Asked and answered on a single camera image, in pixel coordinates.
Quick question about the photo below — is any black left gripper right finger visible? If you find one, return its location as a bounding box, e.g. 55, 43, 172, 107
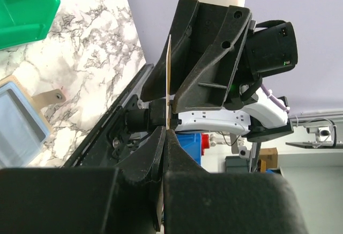
163, 130, 308, 233

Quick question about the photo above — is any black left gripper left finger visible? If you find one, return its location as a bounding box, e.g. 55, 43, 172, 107
1, 127, 166, 233

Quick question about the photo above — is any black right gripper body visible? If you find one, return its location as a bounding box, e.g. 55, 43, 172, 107
197, 3, 298, 103

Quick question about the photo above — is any gold credit card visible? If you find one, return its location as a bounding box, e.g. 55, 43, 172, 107
166, 35, 172, 130

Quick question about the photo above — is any beige card holder wallet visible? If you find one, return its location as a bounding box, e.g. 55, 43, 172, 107
1, 75, 66, 169

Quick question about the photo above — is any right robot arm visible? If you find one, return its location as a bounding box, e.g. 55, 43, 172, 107
125, 0, 298, 142

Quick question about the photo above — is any blue box in background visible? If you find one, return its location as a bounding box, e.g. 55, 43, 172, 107
176, 133, 204, 165

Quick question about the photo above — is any cardboard box in background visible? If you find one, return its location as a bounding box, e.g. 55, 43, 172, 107
259, 148, 278, 170

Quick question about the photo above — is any green plastic bin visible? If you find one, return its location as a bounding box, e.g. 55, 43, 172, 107
1, 0, 61, 49

